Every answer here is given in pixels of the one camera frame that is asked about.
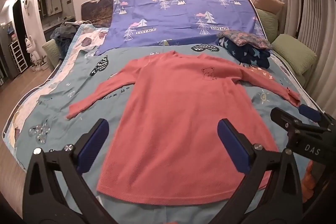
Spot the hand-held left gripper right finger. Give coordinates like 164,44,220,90
217,118,307,224

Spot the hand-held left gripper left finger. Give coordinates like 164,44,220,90
22,118,116,224

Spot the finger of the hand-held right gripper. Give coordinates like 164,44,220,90
299,104,336,133
270,107,298,131

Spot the pink long-sleeve shirt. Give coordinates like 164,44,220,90
66,50,301,199

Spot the pile of dark clothes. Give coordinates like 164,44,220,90
51,20,92,60

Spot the person's right hand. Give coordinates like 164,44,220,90
301,160,315,204

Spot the green pillow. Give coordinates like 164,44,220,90
256,8,279,42
271,34,318,75

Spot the teal printed blanket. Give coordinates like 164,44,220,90
1,23,328,224

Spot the folded navy star-print garment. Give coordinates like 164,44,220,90
216,36,271,69

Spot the folded floral garment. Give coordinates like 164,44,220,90
217,29,273,51

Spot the beige curtain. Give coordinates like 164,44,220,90
270,0,336,119

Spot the small potted plant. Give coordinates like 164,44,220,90
34,55,49,71

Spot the green cushion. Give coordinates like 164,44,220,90
42,38,63,68

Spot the white cat figurine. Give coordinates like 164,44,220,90
25,35,37,67

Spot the beige pillow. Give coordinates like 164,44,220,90
253,0,285,16

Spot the white shelf rack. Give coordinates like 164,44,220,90
9,40,28,73

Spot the brown headboard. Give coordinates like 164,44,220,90
81,0,116,28

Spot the purple tree-print sheet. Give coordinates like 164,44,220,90
97,0,268,55

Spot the white wall clock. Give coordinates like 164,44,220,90
22,0,33,14

